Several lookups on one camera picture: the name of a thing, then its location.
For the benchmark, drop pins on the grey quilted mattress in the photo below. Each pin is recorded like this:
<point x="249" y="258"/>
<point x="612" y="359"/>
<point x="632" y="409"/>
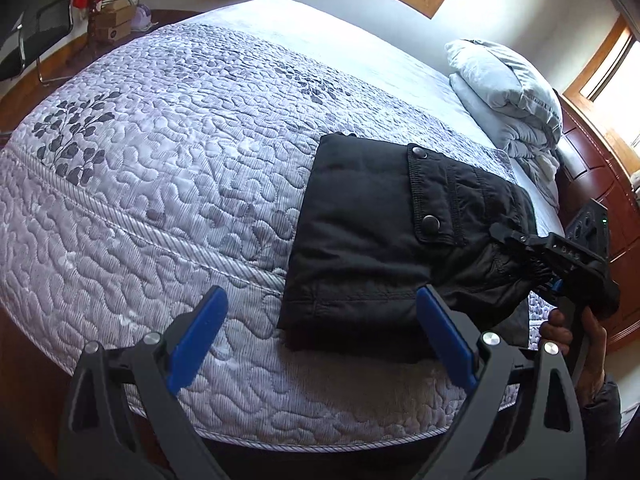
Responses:
<point x="175" y="170"/>

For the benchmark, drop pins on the dark wooden headboard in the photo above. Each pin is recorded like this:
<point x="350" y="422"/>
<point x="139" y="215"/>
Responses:
<point x="595" y="175"/>

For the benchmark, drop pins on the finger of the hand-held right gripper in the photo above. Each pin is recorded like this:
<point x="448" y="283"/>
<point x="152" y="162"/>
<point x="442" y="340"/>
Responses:
<point x="522" y="245"/>
<point x="547" y="275"/>

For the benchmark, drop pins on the pale bed sheet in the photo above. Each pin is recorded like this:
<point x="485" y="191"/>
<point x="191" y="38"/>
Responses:
<point x="350" y="45"/>

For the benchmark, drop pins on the black metal chair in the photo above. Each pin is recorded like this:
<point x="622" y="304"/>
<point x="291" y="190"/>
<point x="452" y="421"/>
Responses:
<point x="35" y="25"/>

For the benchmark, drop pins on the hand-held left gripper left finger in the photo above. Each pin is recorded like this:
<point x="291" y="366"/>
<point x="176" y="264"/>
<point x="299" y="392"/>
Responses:
<point x="197" y="340"/>

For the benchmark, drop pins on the person's right hand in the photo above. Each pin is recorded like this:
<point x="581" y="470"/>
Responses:
<point x="595" y="355"/>

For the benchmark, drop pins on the person's right forearm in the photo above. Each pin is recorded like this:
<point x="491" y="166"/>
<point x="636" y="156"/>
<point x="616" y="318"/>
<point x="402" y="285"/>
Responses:
<point x="602" y="410"/>

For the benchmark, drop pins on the cardboard box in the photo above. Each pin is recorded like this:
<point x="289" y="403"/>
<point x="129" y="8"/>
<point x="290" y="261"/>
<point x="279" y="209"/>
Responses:
<point x="114" y="22"/>

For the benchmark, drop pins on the stack of light blue pillows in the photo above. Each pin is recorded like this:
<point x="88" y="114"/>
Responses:
<point x="510" y="95"/>

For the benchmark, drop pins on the black jacket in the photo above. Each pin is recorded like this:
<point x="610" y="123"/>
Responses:
<point x="360" y="240"/>

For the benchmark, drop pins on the pale purple container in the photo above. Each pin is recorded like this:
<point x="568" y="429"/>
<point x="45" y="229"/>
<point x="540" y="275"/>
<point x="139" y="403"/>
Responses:
<point x="142" y="16"/>

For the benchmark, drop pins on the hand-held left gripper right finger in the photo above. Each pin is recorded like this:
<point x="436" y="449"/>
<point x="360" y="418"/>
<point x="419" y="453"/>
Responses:
<point x="445" y="340"/>

